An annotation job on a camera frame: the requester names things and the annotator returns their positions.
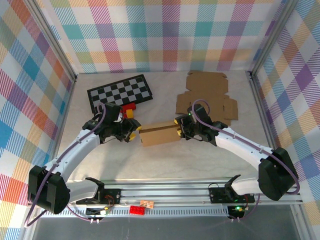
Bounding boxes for brown cardboard box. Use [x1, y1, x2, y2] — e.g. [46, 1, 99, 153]
[174, 70, 239, 121]
[138, 120, 185, 148]

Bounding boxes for black grey chessboard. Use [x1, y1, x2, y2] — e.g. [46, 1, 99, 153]
[86, 73, 154, 114]

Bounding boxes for small black controller board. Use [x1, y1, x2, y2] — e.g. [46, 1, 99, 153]
[85, 206, 111, 217]
[228, 205, 246, 219]

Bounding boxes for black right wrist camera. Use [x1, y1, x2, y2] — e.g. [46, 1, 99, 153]
[191, 103, 211, 123]

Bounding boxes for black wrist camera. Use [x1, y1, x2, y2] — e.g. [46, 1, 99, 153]
[101, 102, 124, 125]
[191, 103, 211, 123]

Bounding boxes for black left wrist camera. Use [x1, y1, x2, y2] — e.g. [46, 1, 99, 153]
[101, 102, 124, 125]

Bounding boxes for aluminium frame rails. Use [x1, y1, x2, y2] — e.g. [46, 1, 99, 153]
[26, 174, 305, 209]

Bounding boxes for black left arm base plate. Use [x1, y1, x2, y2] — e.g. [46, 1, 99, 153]
[75, 187, 122, 206]

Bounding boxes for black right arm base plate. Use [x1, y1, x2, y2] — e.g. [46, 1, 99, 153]
[208, 186, 256, 204]

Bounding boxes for slotted grey cable duct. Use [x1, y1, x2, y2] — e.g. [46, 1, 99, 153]
[39, 208, 232, 218]

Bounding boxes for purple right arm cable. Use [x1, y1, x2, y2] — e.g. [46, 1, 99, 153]
[191, 98, 301, 223]

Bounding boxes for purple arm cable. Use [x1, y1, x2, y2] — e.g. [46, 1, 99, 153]
[23, 101, 107, 229]
[191, 98, 301, 223]

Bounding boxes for aluminium frame post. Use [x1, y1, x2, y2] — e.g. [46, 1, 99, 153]
[24, 0, 78, 81]
[249, 0, 300, 81]

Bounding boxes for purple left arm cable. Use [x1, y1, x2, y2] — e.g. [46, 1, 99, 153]
[23, 101, 107, 229]

